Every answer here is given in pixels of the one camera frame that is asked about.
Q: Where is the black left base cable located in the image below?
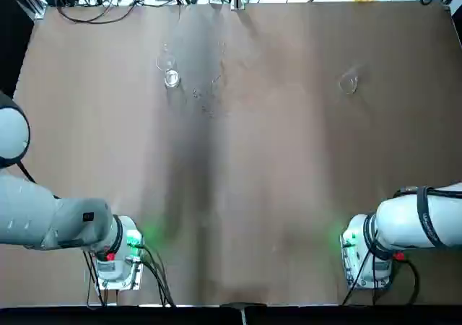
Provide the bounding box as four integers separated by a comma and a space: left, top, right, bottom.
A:
139, 243, 176, 308
82, 248, 109, 306

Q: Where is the clear glass beaker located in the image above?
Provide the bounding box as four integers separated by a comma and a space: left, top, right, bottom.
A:
155, 42, 181, 89

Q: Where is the black right base cable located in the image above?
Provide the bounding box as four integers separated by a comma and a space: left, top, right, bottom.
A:
342, 258, 422, 304

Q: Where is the clear glass conical flask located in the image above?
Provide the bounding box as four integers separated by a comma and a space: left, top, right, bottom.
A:
338, 64, 361, 95

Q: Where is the black table cable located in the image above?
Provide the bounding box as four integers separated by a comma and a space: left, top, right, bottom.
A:
57, 0, 145, 25

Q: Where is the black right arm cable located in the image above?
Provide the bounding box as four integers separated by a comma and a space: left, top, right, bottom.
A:
393, 186, 462, 248

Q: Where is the black base cable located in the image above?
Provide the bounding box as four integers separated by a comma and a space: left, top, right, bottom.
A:
82, 248, 109, 306
342, 258, 422, 304
139, 243, 176, 308

